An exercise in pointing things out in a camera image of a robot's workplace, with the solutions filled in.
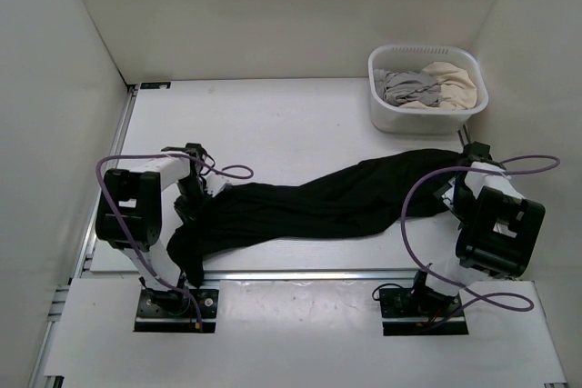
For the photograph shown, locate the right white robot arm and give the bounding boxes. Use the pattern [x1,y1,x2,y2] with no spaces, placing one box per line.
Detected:
[408,143,546,315]

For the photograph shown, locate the beige garment in basket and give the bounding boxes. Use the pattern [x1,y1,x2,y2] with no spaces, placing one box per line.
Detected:
[402,62,477,110]

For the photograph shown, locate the white plastic laundry basket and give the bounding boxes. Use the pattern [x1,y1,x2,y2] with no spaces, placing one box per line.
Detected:
[367,45,488,134]

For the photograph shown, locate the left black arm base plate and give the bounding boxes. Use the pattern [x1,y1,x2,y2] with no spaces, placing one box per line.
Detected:
[134,288,219,333]

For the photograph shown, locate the small dark label sticker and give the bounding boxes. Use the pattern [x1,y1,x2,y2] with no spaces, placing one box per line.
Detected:
[139,82,171,90]

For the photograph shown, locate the black trousers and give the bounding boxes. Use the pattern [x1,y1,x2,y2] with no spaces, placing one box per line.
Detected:
[166,149,462,286]

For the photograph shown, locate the white front cover board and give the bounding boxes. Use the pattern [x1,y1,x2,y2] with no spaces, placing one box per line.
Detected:
[45,279,565,387]

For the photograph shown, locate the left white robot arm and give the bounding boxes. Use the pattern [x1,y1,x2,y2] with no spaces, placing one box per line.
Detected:
[95,143,208,315]

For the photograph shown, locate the grey garment in basket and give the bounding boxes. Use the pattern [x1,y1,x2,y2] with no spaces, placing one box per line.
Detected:
[373,69,440,107]

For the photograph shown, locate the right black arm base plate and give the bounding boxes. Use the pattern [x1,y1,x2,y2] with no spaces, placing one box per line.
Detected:
[371,283,468,337]

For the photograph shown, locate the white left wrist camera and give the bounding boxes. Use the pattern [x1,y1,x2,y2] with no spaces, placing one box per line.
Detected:
[206,172,232,197]

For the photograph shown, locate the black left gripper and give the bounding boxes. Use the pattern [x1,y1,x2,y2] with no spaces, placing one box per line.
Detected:
[175,177,216,231]

